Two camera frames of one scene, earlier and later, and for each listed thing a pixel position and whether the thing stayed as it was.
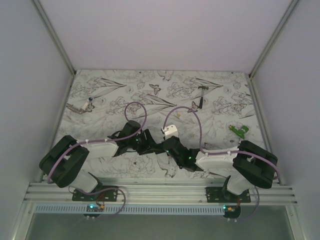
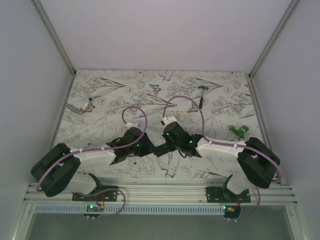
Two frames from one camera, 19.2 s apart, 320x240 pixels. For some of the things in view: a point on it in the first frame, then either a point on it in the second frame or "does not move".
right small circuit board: [231, 210] does not move
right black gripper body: [179, 162] → [171, 145]
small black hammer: [203, 88] does not move
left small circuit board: [94, 208] does not move
